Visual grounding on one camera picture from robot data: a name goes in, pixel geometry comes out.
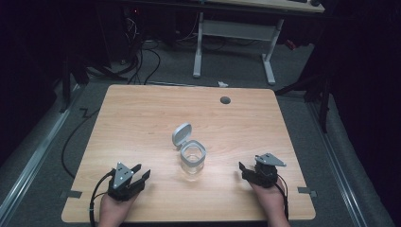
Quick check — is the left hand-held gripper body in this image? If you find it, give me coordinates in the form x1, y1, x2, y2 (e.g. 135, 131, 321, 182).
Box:
107, 161, 144, 202

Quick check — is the black metal stand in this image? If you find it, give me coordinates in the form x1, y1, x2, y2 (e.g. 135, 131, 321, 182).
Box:
273, 74, 333, 134
59, 55, 91, 114

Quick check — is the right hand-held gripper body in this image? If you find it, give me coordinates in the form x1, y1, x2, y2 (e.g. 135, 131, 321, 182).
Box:
251, 152, 288, 189

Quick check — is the white-framed wooden desk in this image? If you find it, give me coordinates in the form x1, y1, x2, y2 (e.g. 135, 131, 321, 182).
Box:
192, 0, 326, 86

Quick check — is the person's left hand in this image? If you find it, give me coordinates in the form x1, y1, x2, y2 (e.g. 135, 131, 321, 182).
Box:
97, 189, 138, 227

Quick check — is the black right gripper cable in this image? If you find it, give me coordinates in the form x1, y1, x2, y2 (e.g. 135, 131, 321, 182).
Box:
274, 174, 290, 221

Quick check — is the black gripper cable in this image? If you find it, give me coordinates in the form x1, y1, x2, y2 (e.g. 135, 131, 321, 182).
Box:
89, 170, 115, 227
274, 174, 290, 221

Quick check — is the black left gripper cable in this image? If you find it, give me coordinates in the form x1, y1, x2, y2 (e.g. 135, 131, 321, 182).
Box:
89, 170, 115, 227

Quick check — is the grey tape strip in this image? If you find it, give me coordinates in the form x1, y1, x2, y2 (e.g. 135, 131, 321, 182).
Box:
297, 186, 318, 199
59, 189, 83, 200

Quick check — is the grey metal floor rail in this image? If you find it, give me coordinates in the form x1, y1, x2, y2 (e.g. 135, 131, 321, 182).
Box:
0, 84, 83, 227
306, 100, 371, 227

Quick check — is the clear glass jar grey lid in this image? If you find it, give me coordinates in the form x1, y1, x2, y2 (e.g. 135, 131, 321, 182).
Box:
171, 122, 207, 183

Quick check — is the bundle of black cables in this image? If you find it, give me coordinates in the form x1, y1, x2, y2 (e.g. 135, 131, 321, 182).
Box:
119, 15, 162, 86

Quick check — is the thin black floor cable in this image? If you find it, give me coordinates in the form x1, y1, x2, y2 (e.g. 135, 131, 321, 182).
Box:
61, 107, 101, 180

